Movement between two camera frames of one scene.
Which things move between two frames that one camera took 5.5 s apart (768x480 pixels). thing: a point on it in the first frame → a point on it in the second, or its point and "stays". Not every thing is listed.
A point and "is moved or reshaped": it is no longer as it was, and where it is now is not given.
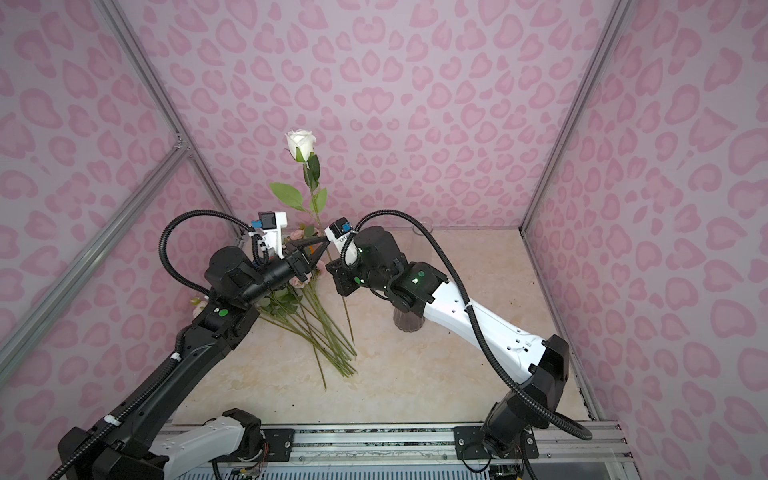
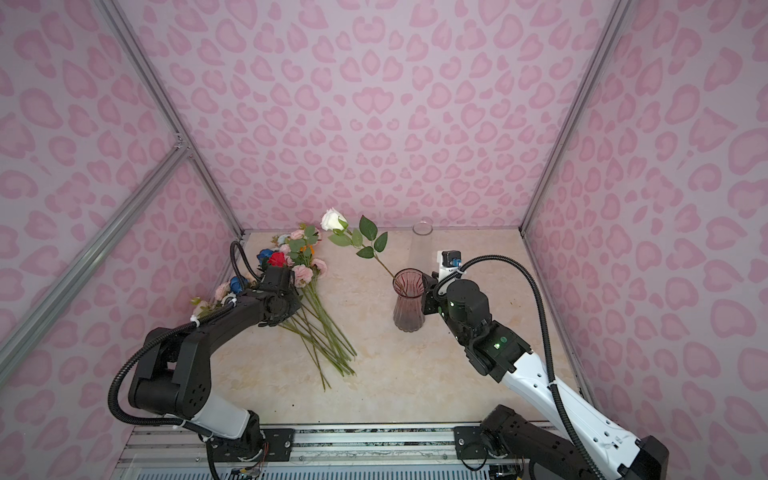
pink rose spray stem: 300,306 stays
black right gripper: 341,270 → 431,294
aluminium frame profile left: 107,237 stays
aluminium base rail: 442,452 stays
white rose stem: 301,145 is moved or reshaped
